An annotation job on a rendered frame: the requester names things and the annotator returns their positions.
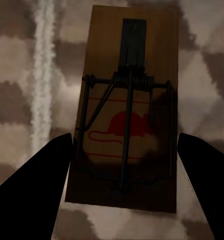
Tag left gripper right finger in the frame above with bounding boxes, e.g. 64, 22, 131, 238
177, 133, 224, 240

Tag mousetrap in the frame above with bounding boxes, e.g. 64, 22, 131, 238
64, 5, 179, 214

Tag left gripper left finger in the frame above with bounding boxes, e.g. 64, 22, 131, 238
0, 133, 73, 240

